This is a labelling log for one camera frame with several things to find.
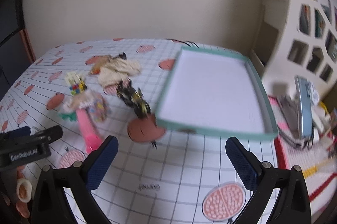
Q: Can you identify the cream lace scrunchie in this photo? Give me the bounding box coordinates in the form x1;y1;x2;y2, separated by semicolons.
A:
98;58;142;87

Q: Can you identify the cream plastic hair claw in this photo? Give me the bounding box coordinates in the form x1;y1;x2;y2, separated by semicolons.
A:
64;71;84;87

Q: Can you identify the packaged biscuit snack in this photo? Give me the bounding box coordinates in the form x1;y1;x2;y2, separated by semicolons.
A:
86;55;113;75

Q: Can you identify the blue grey handheld device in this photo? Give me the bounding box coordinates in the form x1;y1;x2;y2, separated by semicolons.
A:
295;76;312;139

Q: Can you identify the grid fruit print tablecloth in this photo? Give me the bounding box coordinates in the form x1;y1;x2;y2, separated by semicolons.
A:
0;38;282;224

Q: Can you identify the white lattice shelf unit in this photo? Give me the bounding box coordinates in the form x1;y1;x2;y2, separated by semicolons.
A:
250;0;336;96

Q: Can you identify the person's left hand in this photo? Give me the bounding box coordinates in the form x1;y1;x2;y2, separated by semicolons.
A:
1;165;33;219

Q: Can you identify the teal shallow cardboard tray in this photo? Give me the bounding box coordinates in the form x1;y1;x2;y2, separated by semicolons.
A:
155;46;278;141

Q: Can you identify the black toy car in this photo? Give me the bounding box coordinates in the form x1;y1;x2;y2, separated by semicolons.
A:
117;53;127;60

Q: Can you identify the pink plastic comb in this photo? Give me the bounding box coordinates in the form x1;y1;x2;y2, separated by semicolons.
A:
76;109;102;154

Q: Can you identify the cotton swabs bag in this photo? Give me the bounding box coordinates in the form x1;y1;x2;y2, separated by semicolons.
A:
62;90;97;113

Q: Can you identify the pastel multicolour scrunchie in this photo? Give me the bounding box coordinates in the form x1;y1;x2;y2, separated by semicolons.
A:
87;94;107;122

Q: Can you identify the green ribbon bow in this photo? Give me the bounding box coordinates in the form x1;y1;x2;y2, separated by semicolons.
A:
59;112;77;121

